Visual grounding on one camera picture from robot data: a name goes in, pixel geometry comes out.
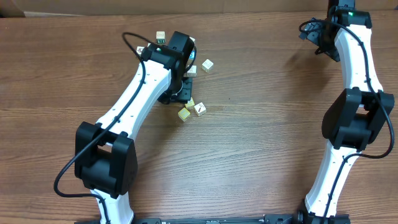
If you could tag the yellow top block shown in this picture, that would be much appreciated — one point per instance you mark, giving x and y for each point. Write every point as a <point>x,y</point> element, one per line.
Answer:
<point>184,114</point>

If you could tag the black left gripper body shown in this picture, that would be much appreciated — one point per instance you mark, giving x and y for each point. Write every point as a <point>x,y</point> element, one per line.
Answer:
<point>185,93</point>

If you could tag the white block number 3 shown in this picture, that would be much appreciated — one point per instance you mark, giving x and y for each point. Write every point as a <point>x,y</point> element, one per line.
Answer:
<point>192,72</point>

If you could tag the blue number 5 block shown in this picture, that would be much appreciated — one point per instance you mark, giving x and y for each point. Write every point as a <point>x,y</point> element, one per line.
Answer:
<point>192,55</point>

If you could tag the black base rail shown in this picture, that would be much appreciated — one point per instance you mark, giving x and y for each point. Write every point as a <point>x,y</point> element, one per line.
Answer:
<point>242,220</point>

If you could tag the white block green side top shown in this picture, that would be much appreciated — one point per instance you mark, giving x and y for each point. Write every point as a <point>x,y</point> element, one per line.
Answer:
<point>160,37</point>

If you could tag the white block yellow side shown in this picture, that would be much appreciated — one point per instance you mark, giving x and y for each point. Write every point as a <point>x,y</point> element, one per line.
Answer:
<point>139,50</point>

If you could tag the yellow G block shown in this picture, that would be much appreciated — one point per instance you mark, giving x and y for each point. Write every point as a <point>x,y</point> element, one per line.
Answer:
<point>190,104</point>

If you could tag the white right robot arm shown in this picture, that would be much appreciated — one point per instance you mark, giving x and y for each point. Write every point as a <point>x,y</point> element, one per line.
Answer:
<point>357,124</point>

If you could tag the white block letter L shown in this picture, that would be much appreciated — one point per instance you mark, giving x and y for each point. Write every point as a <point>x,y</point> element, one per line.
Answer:
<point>207,65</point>

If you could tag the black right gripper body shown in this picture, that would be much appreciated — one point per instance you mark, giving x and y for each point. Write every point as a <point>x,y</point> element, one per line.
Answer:
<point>313,37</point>

